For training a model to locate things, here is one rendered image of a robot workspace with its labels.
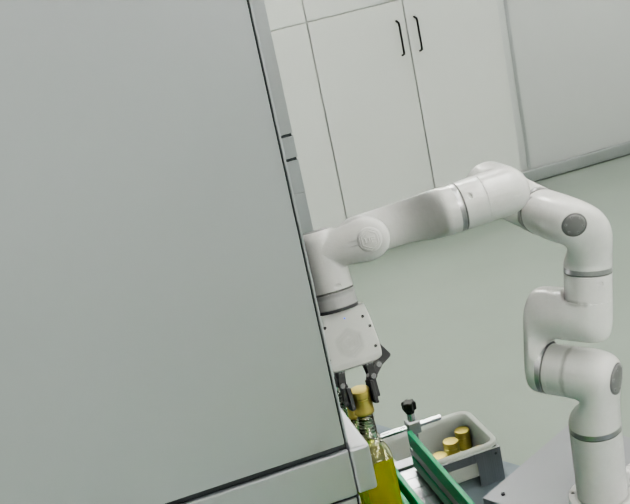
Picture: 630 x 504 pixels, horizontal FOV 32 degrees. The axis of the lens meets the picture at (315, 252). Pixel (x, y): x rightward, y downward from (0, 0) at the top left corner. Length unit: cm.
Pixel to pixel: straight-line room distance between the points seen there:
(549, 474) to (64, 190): 140
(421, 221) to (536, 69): 485
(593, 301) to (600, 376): 13
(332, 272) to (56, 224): 76
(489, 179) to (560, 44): 491
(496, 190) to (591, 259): 21
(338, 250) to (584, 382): 52
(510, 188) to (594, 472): 57
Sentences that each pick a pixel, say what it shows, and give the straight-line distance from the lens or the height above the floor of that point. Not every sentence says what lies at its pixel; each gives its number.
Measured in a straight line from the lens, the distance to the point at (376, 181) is 594.
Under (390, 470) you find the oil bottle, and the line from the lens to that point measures 193.
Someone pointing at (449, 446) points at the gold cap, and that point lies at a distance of 244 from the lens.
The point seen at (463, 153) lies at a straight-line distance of 610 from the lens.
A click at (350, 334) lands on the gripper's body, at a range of 184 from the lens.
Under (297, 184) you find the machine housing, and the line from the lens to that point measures 290.
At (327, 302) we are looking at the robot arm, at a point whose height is 136.
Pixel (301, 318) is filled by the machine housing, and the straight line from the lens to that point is 122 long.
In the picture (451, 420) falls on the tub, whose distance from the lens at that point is 249.
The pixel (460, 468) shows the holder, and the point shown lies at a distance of 236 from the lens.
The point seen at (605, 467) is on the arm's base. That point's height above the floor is 91.
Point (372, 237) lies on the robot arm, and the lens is 181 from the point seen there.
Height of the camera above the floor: 202
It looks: 19 degrees down
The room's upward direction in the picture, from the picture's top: 12 degrees counter-clockwise
